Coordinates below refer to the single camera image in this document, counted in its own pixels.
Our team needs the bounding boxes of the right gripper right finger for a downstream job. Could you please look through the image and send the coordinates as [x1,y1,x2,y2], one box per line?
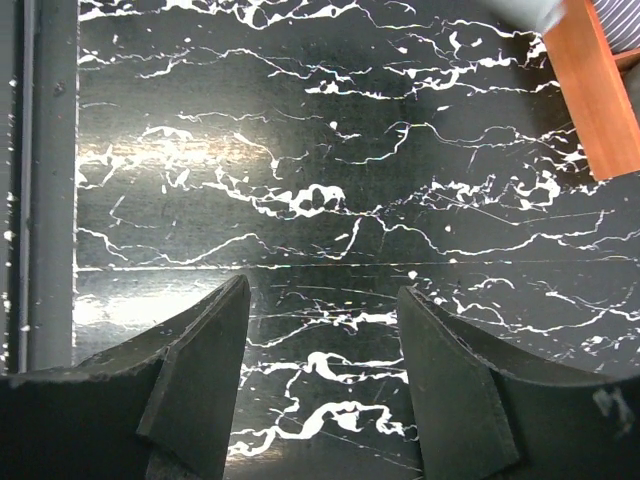
[397,287,639,479]

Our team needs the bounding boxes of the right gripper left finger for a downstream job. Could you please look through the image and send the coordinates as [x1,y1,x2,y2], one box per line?
[1,275,251,479]

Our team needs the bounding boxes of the grey underwear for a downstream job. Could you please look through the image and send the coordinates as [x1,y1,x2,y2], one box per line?
[480,0,566,35]

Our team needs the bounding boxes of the striped rolled underwear left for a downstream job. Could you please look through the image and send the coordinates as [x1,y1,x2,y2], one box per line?
[593,0,640,54]

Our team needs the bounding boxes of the orange compartment tray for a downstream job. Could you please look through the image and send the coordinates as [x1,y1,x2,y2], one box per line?
[543,1,639,181]

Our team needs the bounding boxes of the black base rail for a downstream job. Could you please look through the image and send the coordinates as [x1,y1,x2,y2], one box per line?
[1,1,79,374]

